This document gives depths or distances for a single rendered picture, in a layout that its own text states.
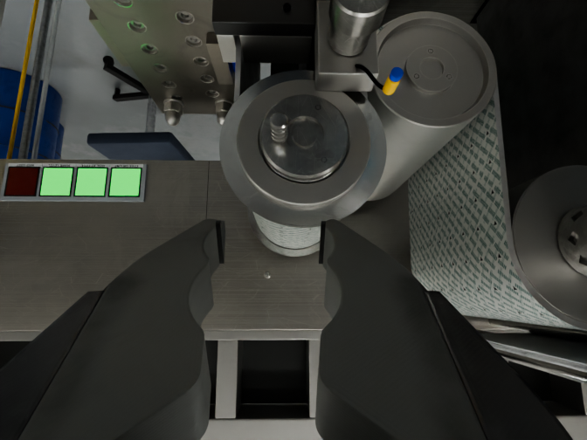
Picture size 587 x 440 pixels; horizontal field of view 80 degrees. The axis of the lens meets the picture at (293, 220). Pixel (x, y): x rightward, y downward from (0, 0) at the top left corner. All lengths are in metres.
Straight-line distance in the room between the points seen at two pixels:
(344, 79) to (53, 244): 0.58
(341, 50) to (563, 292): 0.27
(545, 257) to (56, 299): 0.68
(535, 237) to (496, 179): 0.06
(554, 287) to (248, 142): 0.28
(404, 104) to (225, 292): 0.42
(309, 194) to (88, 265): 0.49
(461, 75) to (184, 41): 0.37
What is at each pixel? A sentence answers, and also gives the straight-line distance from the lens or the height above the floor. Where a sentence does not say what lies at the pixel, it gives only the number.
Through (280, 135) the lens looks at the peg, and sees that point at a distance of 0.28.
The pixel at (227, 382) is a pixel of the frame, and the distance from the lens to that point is 0.64.
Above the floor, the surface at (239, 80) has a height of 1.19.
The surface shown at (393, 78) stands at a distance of 0.27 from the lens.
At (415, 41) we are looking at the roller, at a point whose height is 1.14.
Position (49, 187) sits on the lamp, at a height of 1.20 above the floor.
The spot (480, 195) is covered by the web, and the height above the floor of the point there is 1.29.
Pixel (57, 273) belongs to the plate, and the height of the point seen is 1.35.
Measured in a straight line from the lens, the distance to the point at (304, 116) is 0.31.
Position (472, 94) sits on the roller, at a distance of 0.38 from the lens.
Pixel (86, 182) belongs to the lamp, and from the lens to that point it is 0.73.
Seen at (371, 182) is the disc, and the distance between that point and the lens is 0.31.
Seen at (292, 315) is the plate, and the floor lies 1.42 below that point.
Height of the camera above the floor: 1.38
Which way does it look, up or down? 12 degrees down
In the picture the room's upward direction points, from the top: 180 degrees clockwise
